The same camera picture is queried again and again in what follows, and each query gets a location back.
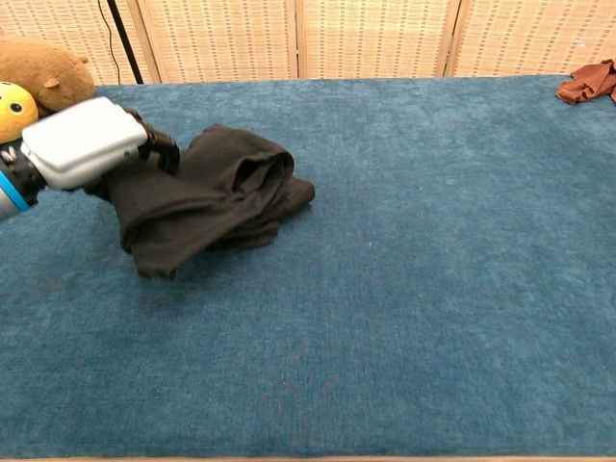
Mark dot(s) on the black tripod stand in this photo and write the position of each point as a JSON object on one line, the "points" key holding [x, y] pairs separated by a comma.
{"points": [[126, 43]]}

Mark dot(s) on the crumpled brown cloth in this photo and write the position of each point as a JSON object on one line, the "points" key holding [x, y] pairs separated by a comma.
{"points": [[587, 86]]}

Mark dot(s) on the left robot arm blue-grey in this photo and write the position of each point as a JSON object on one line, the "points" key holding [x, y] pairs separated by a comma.
{"points": [[12, 187]]}

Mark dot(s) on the bamboo folding screen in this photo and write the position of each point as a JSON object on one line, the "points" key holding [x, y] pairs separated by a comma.
{"points": [[375, 38]]}

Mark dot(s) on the blue tablecloth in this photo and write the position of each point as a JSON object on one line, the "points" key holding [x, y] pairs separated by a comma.
{"points": [[385, 289]]}

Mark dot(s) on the brown capybara plush toy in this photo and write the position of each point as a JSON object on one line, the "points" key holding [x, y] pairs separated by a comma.
{"points": [[43, 67]]}

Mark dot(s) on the black trousers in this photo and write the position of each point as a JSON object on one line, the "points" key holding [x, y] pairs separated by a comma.
{"points": [[202, 202]]}

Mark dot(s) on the yellow plush toy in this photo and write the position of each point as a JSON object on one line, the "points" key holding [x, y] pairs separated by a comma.
{"points": [[14, 110]]}

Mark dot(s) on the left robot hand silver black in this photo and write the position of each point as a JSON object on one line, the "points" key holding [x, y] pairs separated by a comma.
{"points": [[82, 139]]}

